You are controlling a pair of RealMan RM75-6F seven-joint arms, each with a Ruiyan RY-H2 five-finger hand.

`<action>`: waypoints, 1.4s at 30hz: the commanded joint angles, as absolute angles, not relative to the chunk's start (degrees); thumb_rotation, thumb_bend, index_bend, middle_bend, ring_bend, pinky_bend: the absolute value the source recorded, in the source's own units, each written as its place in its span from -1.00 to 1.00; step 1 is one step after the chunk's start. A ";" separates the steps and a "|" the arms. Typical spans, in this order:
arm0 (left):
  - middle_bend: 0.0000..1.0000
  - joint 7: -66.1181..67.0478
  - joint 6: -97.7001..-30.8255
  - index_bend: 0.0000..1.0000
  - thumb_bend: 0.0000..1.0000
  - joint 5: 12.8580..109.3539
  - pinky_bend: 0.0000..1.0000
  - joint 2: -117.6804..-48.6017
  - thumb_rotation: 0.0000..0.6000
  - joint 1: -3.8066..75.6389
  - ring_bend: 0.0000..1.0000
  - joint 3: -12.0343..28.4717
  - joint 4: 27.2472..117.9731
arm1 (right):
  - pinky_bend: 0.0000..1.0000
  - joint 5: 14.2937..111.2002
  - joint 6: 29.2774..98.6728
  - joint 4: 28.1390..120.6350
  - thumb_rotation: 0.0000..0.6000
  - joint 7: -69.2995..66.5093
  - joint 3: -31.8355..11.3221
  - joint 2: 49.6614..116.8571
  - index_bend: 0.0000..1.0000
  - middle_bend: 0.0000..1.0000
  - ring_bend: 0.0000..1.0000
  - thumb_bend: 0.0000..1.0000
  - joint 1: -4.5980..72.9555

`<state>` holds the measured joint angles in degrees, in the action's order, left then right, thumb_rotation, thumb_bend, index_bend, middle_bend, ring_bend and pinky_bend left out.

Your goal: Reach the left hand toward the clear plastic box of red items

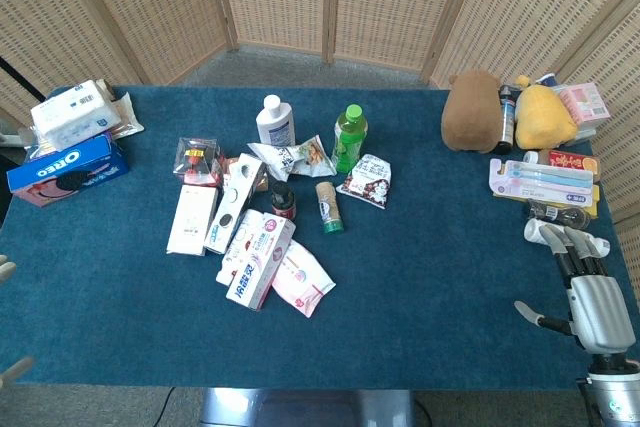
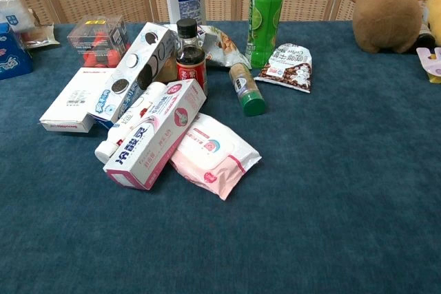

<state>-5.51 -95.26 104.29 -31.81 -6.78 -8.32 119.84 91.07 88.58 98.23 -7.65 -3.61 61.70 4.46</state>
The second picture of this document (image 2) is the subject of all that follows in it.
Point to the blue tissue pack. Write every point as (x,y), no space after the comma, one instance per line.
(12,54)

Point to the crumpled snack wrapper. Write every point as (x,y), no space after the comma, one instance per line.
(39,34)

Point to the nut snack bag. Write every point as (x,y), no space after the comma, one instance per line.
(220,46)

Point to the yellow plush toy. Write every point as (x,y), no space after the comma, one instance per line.
(433,11)

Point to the brown plush toy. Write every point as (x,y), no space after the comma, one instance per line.
(387,18)

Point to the pink white toothpaste box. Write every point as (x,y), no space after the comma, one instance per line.
(156,134)

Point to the white tube with red print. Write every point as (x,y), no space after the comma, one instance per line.
(132,115)

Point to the pink wet wipes pack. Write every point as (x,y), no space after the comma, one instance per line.
(213,156)

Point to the small dark bottle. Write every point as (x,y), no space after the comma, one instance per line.
(424,37)

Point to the clear box of red items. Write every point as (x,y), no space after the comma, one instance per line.
(100,43)

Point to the white cardboard box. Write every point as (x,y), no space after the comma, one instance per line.
(74,99)

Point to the white plastic wrapped pack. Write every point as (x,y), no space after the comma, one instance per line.
(13,11)

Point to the green beverage bottle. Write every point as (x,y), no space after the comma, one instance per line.
(265,15)

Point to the coffee bean print pouch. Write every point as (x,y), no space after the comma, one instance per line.
(289,68)

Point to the dark soy sauce bottle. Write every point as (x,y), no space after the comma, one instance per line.
(190,60)

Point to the Oreo cookie box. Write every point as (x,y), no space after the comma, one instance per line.
(132,70)

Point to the pink yellow card package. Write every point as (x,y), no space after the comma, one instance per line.
(430,63)

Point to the blue table cloth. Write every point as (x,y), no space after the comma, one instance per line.
(310,187)

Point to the green cap spice jar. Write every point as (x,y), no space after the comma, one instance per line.
(248,91)

